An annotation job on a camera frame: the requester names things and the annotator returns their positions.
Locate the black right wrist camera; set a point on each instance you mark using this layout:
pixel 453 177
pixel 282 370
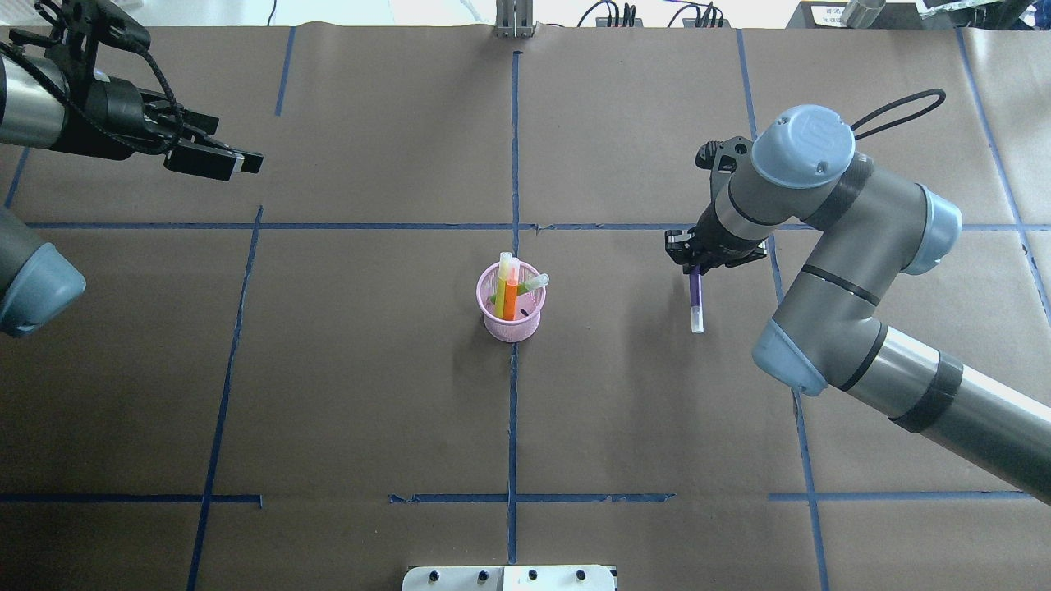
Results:
pixel 721 159

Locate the pink mesh pen holder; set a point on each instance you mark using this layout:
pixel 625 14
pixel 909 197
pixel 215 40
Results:
pixel 524 317

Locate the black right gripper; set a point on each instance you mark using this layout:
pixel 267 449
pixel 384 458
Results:
pixel 681 247

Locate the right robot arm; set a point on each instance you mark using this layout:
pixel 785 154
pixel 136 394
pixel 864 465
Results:
pixel 873 225

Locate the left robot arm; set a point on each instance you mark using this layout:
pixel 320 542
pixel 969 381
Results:
pixel 135 230

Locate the green highlighter pen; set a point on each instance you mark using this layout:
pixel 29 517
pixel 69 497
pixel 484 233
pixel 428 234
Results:
pixel 533 284

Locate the aluminium frame post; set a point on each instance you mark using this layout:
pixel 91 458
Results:
pixel 514 19

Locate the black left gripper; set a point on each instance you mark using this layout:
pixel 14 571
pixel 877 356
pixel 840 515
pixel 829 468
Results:
pixel 113 113

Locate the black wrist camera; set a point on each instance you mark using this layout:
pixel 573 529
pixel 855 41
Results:
pixel 721 159
pixel 77 28

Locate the purple marker pen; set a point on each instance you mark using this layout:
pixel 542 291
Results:
pixel 695 291

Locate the yellow highlighter pen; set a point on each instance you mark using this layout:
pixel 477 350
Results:
pixel 504 268

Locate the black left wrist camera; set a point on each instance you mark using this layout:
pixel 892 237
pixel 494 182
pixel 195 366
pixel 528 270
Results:
pixel 77 28

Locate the orange highlighter pen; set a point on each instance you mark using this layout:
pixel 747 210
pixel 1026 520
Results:
pixel 513 283

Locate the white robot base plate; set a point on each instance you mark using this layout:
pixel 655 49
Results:
pixel 512 577

